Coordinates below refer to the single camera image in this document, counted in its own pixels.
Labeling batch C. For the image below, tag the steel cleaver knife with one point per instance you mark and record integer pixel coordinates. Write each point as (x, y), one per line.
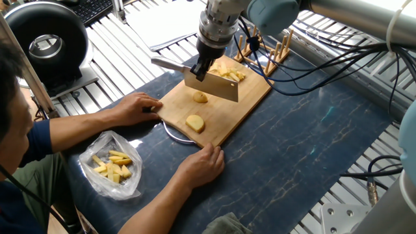
(218, 88)

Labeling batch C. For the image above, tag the metal mounting plate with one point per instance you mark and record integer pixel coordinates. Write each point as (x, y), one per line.
(344, 221)

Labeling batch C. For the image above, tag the plastic bag of potato sticks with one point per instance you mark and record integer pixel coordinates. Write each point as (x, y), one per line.
(107, 166)

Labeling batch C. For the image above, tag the black keyboard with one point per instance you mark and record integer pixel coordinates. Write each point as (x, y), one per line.
(91, 10)

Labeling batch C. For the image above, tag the dark blue marble mat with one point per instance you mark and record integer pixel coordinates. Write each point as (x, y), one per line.
(299, 149)

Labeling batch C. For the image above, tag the person's right forearm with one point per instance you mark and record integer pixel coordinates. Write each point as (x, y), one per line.
(153, 213)

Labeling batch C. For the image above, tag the thin cut potato slice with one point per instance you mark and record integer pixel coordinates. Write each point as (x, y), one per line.
(232, 70)
(224, 66)
(234, 77)
(216, 67)
(241, 75)

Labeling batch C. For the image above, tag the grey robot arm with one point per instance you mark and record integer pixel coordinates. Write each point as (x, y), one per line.
(351, 13)

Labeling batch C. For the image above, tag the wooden knife rack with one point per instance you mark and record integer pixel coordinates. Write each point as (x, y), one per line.
(266, 55)

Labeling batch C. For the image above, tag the wooden pole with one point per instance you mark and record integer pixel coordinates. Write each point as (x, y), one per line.
(26, 68)

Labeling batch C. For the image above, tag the white sheet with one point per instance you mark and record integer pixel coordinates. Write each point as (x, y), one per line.
(162, 23)

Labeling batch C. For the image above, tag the person's left forearm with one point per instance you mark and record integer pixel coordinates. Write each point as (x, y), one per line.
(71, 129)

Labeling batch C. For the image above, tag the bamboo cutting board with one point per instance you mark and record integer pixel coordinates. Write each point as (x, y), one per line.
(244, 110)

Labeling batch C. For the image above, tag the person's left hand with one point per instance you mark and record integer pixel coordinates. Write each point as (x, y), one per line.
(136, 107)

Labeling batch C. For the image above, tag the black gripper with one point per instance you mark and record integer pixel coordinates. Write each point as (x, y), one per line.
(214, 40)

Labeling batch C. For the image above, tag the olive trousers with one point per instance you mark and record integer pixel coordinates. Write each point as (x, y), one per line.
(36, 195)

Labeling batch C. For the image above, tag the grey-green cloth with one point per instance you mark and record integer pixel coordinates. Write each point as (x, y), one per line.
(224, 224)

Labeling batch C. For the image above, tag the person's right hand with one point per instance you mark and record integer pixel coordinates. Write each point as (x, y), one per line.
(203, 166)

